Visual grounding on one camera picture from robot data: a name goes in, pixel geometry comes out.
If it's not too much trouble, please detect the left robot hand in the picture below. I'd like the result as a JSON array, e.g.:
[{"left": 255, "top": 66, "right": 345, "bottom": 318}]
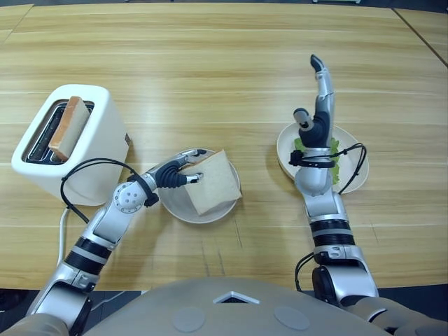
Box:
[{"left": 142, "top": 148, "right": 208, "bottom": 192}]

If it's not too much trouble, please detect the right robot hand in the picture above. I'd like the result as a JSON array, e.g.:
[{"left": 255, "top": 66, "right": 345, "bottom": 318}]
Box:
[{"left": 293, "top": 54, "right": 336, "bottom": 150}]

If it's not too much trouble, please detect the bread slice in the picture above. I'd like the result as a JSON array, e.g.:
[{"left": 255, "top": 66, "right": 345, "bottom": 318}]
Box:
[
  {"left": 180, "top": 149, "right": 243, "bottom": 216},
  {"left": 48, "top": 96, "right": 90, "bottom": 162}
]

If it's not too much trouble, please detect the cream round plate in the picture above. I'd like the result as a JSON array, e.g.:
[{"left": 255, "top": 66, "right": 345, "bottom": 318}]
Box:
[
  {"left": 276, "top": 122, "right": 370, "bottom": 195},
  {"left": 157, "top": 148, "right": 242, "bottom": 224}
]

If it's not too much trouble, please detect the green lettuce leaf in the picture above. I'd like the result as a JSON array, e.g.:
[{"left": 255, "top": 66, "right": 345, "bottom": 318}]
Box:
[{"left": 293, "top": 136, "right": 342, "bottom": 186}]

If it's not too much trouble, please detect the cream toaster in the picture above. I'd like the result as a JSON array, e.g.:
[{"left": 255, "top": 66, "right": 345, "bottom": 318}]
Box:
[{"left": 10, "top": 84, "right": 132, "bottom": 207}]

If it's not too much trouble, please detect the robot body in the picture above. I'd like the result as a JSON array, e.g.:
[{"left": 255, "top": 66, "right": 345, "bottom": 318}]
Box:
[{"left": 82, "top": 276, "right": 393, "bottom": 336}]

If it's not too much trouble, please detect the black cable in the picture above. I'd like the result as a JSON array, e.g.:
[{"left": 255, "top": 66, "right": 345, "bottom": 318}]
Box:
[
  {"left": 288, "top": 142, "right": 368, "bottom": 195},
  {"left": 59, "top": 157, "right": 160, "bottom": 225}
]

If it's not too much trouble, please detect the white cord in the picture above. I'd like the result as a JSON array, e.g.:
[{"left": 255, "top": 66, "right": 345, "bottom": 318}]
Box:
[{"left": 57, "top": 206, "right": 73, "bottom": 267}]

